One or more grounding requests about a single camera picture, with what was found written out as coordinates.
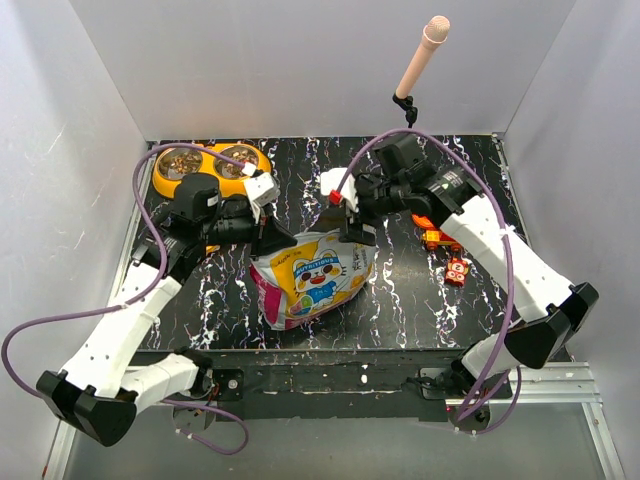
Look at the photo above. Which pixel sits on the yellow plastic scoop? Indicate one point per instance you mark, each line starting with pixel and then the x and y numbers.
pixel 212 248

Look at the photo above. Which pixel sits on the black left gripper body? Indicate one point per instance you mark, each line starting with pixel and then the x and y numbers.
pixel 227 228

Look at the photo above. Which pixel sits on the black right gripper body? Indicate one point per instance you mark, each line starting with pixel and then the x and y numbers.
pixel 376 202

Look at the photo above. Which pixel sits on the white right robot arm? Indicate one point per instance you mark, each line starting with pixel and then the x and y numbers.
pixel 551 307

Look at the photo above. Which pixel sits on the pink microphone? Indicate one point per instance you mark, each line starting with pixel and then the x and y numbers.
pixel 434 34

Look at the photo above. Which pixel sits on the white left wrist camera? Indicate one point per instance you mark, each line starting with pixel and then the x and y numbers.
pixel 261 190

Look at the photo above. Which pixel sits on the yellow double pet bowl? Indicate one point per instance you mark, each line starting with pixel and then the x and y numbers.
pixel 173 164

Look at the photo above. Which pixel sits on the black microphone stand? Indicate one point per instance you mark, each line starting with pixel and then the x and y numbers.
pixel 410 110

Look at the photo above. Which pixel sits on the cat food bag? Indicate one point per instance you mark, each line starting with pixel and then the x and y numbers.
pixel 311 278

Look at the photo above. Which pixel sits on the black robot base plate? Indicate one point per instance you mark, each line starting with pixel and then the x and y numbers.
pixel 325 384

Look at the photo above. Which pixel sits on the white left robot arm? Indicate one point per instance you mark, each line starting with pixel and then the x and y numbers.
pixel 93 391

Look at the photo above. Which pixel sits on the red toy brick vehicle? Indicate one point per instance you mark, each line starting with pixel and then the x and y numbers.
pixel 434 239

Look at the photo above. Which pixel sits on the red number toy block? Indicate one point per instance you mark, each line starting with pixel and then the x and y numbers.
pixel 457 270

